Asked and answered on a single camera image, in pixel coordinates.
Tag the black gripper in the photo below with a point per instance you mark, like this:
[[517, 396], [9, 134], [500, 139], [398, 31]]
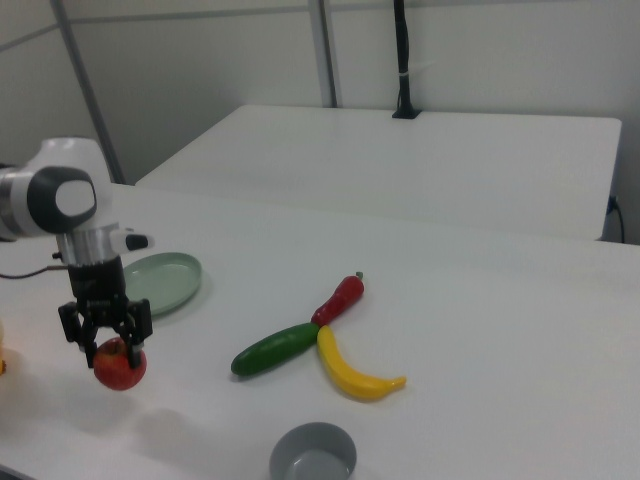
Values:
[[97, 295]]

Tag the red apple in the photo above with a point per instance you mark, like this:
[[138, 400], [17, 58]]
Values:
[[112, 372]]

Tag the grey bowl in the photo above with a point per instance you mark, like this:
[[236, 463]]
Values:
[[295, 447]]

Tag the pale green plate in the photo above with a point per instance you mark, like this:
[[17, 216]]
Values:
[[170, 285]]

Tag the green toy cucumber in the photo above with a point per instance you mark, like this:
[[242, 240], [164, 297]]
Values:
[[275, 349]]

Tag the red toy chili pepper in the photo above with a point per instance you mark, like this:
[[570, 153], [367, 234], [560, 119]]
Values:
[[340, 300]]

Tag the yellow toy banana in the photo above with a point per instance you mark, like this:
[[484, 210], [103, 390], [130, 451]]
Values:
[[345, 375]]

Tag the white rectangular table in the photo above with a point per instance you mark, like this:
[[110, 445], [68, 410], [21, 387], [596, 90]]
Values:
[[400, 170]]

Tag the grey partition frame post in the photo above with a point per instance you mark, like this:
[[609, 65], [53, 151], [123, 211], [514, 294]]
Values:
[[87, 90], [330, 50]]

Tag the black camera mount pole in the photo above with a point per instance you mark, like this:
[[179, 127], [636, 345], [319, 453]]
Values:
[[402, 50]]

